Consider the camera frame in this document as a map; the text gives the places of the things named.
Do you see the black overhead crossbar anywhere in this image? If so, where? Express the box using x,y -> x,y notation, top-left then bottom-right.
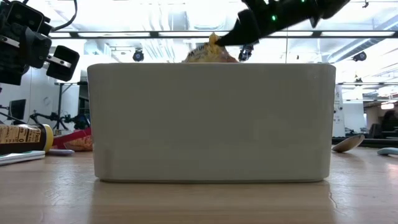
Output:
49,30 -> 398,40

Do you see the grey plastic bin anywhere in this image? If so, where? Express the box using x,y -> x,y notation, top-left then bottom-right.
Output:
86,62 -> 336,184

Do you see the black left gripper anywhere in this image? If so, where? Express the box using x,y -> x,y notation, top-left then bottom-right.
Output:
0,22 -> 80,86

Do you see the spoon red handle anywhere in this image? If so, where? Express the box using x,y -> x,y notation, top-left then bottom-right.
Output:
331,134 -> 365,153

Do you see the black office chair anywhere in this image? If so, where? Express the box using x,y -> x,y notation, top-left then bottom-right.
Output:
369,123 -> 384,139

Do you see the white standing banner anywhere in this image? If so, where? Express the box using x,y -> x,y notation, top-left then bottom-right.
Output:
333,85 -> 346,138

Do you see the red ramen noodle packet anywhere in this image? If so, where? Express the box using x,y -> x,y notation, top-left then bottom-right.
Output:
52,126 -> 94,152

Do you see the spoon light blue handle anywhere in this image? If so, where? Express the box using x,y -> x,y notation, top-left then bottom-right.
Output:
377,147 -> 398,156

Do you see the orange ramen noodle packet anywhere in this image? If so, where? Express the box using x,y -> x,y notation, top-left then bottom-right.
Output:
183,32 -> 239,63

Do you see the black computer monitor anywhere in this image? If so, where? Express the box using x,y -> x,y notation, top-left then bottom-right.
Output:
8,98 -> 27,121

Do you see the spoon purple handle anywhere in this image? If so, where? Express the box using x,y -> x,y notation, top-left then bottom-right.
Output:
45,149 -> 75,157

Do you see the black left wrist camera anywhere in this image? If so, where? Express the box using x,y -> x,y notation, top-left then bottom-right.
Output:
5,0 -> 52,35

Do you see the black tripod stand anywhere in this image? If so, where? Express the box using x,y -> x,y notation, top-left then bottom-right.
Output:
55,81 -> 80,130

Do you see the spice jar yellow lid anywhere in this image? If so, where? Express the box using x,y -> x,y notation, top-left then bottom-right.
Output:
0,123 -> 54,156

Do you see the spoon teal striped handle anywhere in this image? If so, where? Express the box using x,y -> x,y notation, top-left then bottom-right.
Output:
0,150 -> 46,166

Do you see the black aluminium table frame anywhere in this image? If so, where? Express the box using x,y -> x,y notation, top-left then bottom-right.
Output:
331,136 -> 398,147

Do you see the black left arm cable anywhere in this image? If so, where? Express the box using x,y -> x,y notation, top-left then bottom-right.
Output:
51,0 -> 78,32

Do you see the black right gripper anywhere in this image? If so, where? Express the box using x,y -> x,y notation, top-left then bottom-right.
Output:
215,0 -> 315,47

